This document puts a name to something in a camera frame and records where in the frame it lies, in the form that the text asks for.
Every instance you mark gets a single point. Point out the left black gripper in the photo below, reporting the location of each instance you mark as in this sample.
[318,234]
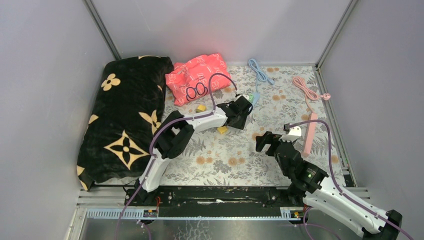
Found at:
[238,123]

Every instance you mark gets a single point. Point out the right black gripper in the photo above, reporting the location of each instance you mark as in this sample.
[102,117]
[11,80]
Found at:
[267,138]

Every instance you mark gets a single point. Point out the green plug cube bottom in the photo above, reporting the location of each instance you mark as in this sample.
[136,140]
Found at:
[251,98]

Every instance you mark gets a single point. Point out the blue power strip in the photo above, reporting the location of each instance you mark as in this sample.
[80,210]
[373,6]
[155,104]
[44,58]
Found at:
[261,77]

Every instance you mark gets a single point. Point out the pink power strip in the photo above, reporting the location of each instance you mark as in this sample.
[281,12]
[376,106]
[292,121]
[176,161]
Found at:
[309,96]

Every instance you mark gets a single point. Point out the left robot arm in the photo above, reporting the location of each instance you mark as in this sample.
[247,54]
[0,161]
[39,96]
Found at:
[173,136]

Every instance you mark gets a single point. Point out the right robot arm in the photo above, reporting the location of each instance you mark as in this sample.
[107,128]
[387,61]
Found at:
[314,187]

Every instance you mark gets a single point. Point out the yellow plug cube lower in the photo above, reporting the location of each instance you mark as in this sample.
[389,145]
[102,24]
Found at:
[222,129]

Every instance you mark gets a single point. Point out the yellow plug cube top-left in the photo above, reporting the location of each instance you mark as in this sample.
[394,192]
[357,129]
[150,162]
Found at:
[200,108]

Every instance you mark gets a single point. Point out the floral table mat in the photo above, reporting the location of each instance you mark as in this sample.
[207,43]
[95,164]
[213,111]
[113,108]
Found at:
[230,159]

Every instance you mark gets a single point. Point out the pink patterned bag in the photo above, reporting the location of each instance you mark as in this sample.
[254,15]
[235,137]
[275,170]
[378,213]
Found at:
[197,77]

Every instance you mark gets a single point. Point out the black floral blanket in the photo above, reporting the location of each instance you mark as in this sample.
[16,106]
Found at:
[127,111]

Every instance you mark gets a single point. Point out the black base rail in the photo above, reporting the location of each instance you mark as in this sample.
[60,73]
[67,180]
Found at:
[190,202]

